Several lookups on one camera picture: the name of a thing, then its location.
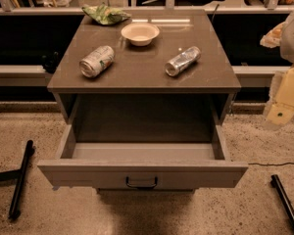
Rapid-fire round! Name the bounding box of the open grey top drawer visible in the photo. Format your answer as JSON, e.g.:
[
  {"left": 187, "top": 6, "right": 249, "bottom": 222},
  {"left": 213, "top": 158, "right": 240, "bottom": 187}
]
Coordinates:
[{"left": 38, "top": 125, "right": 248, "bottom": 191}]

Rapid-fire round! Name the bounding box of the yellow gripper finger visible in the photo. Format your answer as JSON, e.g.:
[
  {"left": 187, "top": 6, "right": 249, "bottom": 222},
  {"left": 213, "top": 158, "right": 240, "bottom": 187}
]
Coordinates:
[
  {"left": 260, "top": 23, "right": 284, "bottom": 48},
  {"left": 263, "top": 64, "right": 294, "bottom": 130}
]

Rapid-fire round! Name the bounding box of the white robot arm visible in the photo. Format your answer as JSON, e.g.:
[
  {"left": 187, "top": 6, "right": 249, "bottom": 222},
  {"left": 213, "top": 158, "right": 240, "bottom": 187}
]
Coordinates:
[{"left": 260, "top": 11, "right": 294, "bottom": 130}]

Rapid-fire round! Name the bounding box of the silver blue redbull can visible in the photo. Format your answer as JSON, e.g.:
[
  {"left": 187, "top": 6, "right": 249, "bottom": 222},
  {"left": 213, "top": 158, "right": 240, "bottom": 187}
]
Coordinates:
[{"left": 165, "top": 46, "right": 201, "bottom": 76}]

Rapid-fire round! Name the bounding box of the white paper bowl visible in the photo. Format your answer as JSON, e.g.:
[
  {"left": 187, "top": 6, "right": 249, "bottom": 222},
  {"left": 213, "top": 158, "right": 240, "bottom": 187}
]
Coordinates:
[{"left": 121, "top": 23, "right": 160, "bottom": 47}]

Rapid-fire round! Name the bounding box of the black stand leg left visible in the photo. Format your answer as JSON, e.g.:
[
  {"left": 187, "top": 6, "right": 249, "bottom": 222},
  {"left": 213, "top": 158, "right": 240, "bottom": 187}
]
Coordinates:
[{"left": 0, "top": 140, "right": 35, "bottom": 220}]

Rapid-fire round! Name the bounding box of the green chip bag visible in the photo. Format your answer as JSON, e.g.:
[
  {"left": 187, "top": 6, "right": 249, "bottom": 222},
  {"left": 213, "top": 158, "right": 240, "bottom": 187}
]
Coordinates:
[{"left": 82, "top": 4, "right": 131, "bottom": 25}]

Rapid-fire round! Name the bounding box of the black object behind cabinet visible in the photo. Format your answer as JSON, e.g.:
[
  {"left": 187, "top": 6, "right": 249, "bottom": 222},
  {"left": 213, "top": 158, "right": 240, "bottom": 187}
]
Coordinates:
[{"left": 41, "top": 52, "right": 59, "bottom": 73}]

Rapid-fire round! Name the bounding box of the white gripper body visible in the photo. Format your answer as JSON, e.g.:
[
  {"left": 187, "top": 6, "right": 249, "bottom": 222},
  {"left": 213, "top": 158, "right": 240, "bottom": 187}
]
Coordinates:
[{"left": 280, "top": 13, "right": 294, "bottom": 64}]

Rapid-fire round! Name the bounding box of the black cable on floor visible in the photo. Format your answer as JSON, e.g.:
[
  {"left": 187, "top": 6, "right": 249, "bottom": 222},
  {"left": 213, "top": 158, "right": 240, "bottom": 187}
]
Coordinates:
[{"left": 248, "top": 161, "right": 294, "bottom": 167}]

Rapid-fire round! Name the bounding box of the black stand leg right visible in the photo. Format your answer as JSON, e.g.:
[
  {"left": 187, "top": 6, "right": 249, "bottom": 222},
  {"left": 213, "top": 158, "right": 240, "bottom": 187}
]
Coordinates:
[{"left": 271, "top": 174, "right": 294, "bottom": 230}]

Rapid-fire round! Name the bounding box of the white green soda can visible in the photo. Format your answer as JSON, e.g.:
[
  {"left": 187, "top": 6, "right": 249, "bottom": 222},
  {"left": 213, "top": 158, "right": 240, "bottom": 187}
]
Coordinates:
[{"left": 79, "top": 46, "right": 115, "bottom": 78}]

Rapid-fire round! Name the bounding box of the black stand leg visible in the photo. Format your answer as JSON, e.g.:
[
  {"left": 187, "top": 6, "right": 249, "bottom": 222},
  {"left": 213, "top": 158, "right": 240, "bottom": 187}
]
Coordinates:
[
  {"left": 0, "top": 140, "right": 35, "bottom": 220},
  {"left": 271, "top": 174, "right": 294, "bottom": 230}
]

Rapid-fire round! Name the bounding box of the black drawer handle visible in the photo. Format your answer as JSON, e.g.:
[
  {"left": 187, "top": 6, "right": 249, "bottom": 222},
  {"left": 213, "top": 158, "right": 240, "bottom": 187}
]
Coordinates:
[{"left": 125, "top": 177, "right": 158, "bottom": 190}]

